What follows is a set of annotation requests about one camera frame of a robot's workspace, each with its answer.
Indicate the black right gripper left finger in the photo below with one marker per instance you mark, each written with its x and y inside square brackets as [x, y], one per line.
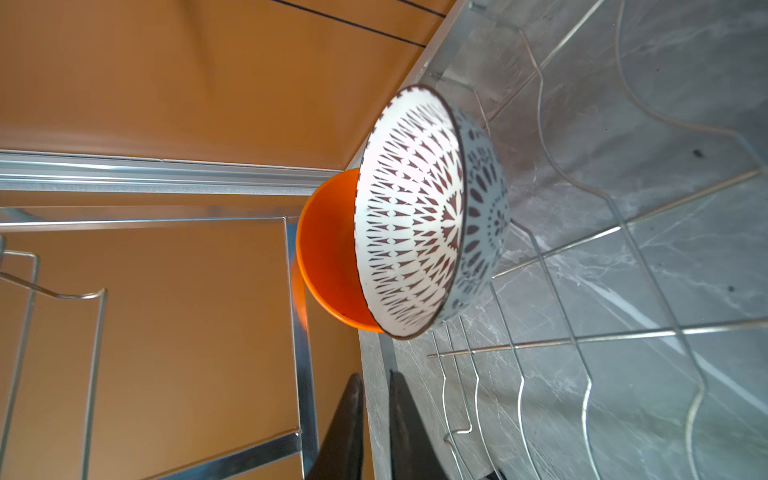
[341, 455]

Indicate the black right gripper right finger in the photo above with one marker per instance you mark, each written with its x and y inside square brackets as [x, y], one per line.
[411, 452]

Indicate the orange plastic bowl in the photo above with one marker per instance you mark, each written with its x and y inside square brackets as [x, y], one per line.
[325, 252]

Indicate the white brown patterned bowl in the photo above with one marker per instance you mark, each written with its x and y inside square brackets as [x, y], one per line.
[430, 213]

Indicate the steel two-tier dish rack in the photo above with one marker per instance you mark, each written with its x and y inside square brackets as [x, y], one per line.
[153, 154]

